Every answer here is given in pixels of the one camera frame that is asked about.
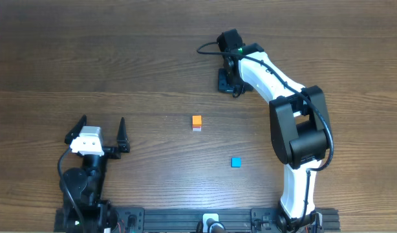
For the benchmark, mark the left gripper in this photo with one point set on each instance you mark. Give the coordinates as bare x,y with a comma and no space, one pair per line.
112,152

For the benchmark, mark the orange cube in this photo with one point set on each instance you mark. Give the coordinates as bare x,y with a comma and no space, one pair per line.
197,120

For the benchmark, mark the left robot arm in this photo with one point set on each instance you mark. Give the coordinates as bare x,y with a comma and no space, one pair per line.
85,184

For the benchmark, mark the white cube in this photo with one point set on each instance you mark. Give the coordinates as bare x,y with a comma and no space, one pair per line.
196,129

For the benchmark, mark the blue cube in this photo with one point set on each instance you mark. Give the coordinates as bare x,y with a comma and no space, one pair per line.
236,162

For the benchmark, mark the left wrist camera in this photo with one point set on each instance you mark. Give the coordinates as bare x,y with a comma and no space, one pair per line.
87,142

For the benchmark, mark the mounting rail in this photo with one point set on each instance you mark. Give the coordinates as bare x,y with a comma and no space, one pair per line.
185,220

